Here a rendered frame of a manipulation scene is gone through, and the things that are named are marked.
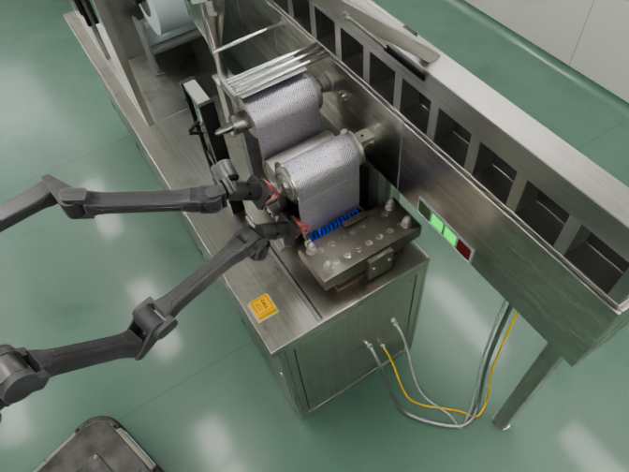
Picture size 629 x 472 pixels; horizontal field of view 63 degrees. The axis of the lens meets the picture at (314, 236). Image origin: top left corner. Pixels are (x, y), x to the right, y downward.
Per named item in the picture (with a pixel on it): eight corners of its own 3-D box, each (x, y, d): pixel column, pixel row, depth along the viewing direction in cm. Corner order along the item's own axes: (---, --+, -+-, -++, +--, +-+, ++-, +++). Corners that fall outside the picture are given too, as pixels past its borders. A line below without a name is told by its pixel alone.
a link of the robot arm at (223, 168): (210, 213, 152) (208, 199, 144) (195, 184, 156) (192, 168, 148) (246, 199, 156) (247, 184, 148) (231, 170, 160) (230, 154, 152)
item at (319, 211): (302, 237, 179) (298, 203, 164) (358, 207, 185) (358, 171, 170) (303, 238, 179) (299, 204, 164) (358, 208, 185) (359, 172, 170)
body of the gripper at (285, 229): (294, 245, 170) (276, 248, 165) (279, 225, 175) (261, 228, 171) (300, 231, 166) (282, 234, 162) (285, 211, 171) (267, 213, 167)
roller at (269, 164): (265, 178, 184) (260, 154, 174) (325, 148, 190) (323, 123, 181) (282, 199, 178) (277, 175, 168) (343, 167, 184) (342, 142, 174)
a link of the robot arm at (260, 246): (257, 244, 155) (238, 229, 158) (249, 272, 161) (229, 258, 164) (283, 232, 164) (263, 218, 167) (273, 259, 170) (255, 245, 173)
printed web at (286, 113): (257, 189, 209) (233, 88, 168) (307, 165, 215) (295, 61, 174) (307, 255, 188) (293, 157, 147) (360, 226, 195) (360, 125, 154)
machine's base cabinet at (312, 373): (124, 128, 374) (69, 19, 304) (203, 94, 390) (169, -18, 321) (301, 427, 241) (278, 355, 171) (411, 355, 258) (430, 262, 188)
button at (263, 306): (249, 305, 178) (248, 302, 176) (267, 296, 180) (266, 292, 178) (259, 321, 175) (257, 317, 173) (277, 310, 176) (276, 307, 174)
